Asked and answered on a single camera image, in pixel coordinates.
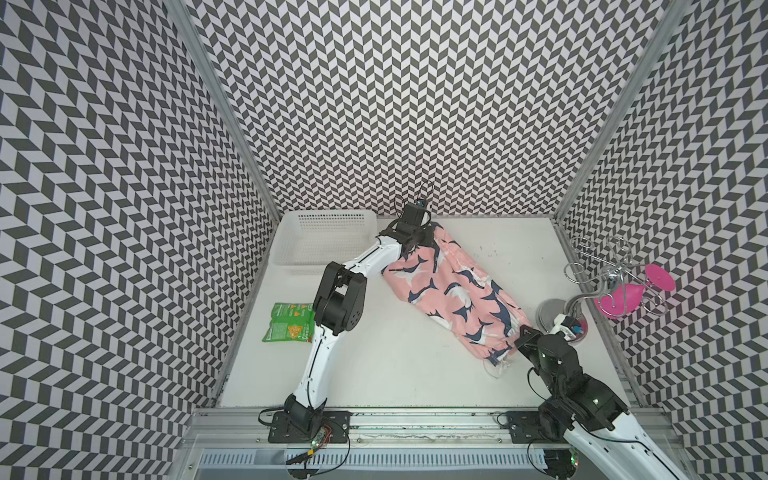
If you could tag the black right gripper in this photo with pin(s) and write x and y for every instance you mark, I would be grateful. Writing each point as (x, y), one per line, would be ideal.
(525, 342)

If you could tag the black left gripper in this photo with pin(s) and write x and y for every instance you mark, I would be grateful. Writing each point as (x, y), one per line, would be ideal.
(427, 235)

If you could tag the pink shark print shorts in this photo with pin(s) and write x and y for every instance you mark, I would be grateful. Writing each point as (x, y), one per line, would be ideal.
(450, 287)

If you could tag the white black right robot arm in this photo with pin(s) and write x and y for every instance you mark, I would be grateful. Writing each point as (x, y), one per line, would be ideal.
(585, 413)

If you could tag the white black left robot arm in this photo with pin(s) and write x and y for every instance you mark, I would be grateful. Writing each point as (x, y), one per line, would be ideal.
(338, 307)

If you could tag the white perforated plastic basket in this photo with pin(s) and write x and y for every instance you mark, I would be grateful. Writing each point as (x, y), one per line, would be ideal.
(306, 240)

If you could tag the green snack packet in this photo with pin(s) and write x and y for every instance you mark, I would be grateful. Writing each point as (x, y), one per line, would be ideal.
(290, 322)

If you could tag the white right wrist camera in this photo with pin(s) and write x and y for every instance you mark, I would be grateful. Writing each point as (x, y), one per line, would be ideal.
(574, 329)

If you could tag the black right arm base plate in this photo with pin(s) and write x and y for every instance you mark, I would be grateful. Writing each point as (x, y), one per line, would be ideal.
(532, 426)

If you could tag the chrome wire glass rack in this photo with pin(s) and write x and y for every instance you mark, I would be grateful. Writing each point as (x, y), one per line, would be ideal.
(619, 253)

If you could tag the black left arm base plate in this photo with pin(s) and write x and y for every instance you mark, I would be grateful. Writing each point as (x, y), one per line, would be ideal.
(286, 430)

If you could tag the aluminium left corner post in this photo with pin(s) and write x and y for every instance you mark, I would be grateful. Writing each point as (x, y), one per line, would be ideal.
(179, 15)

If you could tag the aluminium corner post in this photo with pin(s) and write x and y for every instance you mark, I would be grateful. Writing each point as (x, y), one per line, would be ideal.
(179, 15)
(648, 58)

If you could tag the aluminium right corner post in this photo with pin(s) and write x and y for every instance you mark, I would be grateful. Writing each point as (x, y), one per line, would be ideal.
(648, 58)

